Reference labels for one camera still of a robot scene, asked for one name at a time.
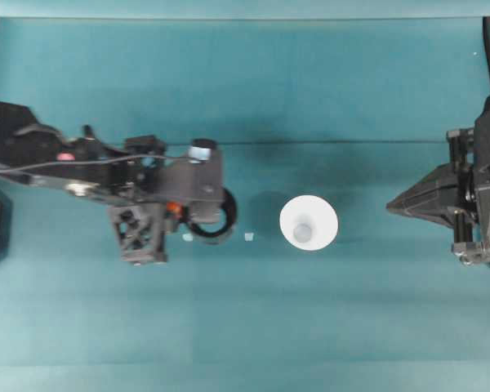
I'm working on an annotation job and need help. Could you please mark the white paper cup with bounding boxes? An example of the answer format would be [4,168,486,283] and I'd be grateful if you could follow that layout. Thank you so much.
[278,194,339,252]

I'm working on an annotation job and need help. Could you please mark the blue-green table cloth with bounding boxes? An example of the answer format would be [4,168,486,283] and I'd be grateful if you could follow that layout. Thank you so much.
[0,16,490,392]

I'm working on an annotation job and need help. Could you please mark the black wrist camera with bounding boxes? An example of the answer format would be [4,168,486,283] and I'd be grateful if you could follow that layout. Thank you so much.
[159,137,226,207]

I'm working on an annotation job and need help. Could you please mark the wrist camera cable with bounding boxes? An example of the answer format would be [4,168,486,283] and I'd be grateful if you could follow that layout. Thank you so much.
[0,154,195,176]

